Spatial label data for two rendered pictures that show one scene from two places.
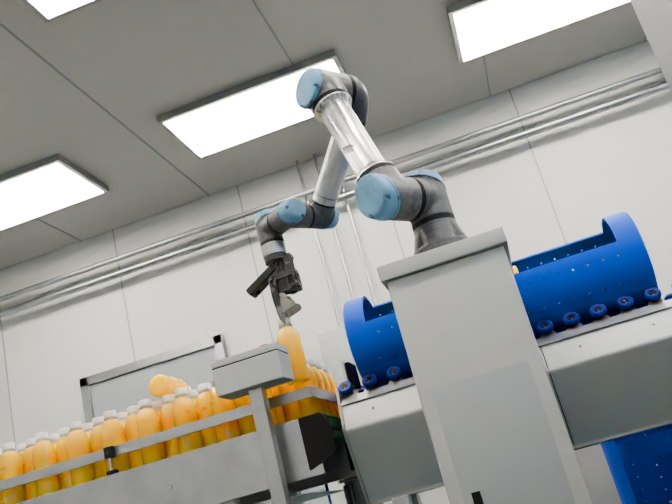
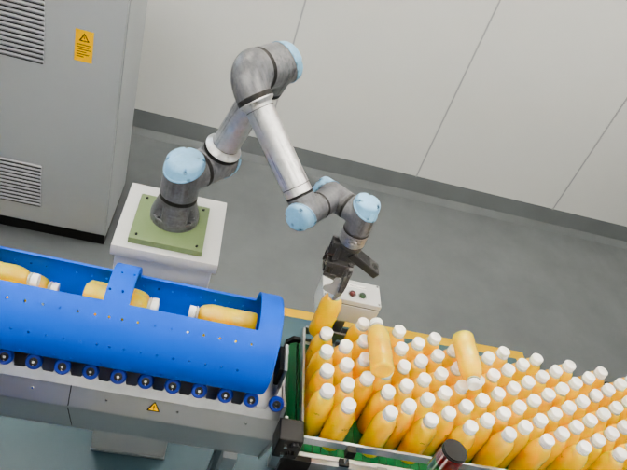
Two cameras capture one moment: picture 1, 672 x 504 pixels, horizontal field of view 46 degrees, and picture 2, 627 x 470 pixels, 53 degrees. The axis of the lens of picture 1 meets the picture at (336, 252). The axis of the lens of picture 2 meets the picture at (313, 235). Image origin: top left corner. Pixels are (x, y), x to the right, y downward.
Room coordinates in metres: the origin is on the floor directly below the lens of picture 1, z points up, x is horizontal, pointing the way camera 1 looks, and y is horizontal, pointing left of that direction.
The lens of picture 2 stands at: (3.56, -0.50, 2.46)
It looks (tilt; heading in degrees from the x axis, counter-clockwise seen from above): 37 degrees down; 156
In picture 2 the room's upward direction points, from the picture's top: 21 degrees clockwise
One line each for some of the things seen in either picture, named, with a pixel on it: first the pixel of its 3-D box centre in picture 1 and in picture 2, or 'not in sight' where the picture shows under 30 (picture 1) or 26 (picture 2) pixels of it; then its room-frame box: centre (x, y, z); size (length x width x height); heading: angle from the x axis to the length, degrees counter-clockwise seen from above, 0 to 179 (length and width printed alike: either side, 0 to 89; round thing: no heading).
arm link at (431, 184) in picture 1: (424, 199); (184, 173); (2.00, -0.26, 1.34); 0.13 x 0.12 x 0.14; 132
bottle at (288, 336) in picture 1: (292, 353); (327, 313); (2.31, 0.20, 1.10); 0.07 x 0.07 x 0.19
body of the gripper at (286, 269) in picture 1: (282, 275); (341, 256); (2.31, 0.18, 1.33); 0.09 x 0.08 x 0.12; 79
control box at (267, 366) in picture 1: (252, 371); (347, 300); (2.21, 0.31, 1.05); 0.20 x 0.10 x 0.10; 79
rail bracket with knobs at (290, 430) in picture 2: not in sight; (287, 438); (2.66, 0.06, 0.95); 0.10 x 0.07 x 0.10; 169
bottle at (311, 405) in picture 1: (307, 390); (317, 352); (2.38, 0.19, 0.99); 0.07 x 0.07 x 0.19
